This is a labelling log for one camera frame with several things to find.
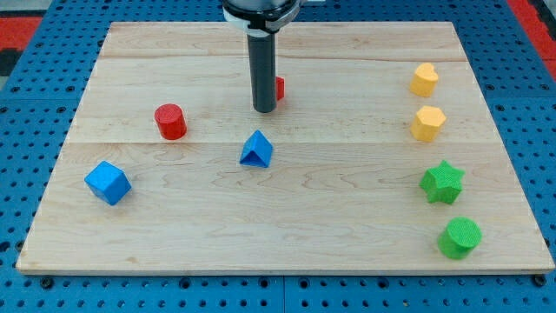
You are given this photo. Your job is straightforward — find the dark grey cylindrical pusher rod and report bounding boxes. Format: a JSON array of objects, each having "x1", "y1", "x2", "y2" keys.
[{"x1": 247, "y1": 34, "x2": 277, "y2": 113}]

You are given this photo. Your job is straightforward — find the blue triangle block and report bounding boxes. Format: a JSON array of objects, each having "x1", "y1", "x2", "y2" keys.
[{"x1": 240, "y1": 130, "x2": 274, "y2": 168}]

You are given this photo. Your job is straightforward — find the red star block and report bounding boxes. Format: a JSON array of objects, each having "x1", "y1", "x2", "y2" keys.
[{"x1": 275, "y1": 77, "x2": 285, "y2": 100}]

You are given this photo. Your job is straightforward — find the green star block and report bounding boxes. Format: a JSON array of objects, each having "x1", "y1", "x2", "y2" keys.
[{"x1": 420, "y1": 160, "x2": 466, "y2": 204}]

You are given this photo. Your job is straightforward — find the red cylinder block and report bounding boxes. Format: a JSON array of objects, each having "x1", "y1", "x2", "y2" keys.
[{"x1": 154, "y1": 103, "x2": 187, "y2": 140}]

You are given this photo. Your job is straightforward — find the light wooden board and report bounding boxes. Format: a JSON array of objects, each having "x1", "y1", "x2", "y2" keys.
[{"x1": 17, "y1": 22, "x2": 554, "y2": 276}]

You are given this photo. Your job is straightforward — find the yellow heart block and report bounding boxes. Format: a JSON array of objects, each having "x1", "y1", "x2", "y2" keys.
[{"x1": 409, "y1": 63, "x2": 439, "y2": 97}]

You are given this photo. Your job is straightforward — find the yellow hexagon block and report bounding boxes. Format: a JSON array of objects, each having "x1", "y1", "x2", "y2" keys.
[{"x1": 410, "y1": 106, "x2": 447, "y2": 143}]

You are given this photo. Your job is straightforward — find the blue cube block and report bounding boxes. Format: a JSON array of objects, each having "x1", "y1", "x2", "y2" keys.
[{"x1": 84, "y1": 161, "x2": 131, "y2": 205}]

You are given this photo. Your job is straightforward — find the green cylinder block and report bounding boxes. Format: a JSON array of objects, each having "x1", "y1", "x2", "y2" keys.
[{"x1": 437, "y1": 216, "x2": 482, "y2": 260}]

